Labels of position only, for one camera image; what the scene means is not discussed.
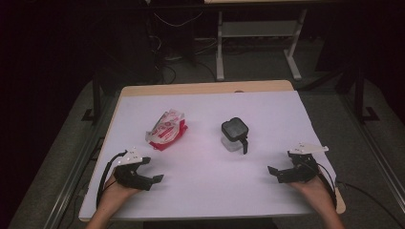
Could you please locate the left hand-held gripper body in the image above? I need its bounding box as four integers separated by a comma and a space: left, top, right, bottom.
113, 146, 153, 192

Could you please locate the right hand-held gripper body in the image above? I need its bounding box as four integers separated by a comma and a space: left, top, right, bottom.
277, 142, 330, 184

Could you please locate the red and white snack bag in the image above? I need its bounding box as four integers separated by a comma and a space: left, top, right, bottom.
145, 108, 189, 152

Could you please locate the clear jar with black lid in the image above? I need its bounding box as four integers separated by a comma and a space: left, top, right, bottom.
221, 116, 250, 156

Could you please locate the person's left hand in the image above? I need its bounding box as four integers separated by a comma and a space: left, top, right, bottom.
100, 173, 141, 209

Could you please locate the person's right hand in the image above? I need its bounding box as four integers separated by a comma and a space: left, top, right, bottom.
288, 175, 335, 213

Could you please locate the white paper sheet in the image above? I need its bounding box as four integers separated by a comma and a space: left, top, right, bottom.
78, 90, 338, 221

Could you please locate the black metal stand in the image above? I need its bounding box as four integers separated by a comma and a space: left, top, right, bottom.
80, 73, 103, 123
352, 63, 380, 124

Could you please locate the wooden table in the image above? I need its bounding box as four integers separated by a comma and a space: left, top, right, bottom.
78, 79, 347, 223

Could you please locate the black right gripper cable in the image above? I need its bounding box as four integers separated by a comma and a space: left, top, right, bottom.
305, 161, 338, 209

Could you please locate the aluminium rail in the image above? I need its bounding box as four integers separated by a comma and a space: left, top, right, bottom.
44, 94, 120, 229
337, 92, 405, 208

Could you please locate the black cable on floor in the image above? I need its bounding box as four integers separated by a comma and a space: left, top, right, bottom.
335, 180, 405, 229

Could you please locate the white metal desk frame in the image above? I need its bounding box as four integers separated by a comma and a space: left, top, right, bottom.
203, 0, 309, 82

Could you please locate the white hanging cable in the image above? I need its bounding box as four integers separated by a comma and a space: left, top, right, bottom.
153, 10, 204, 29

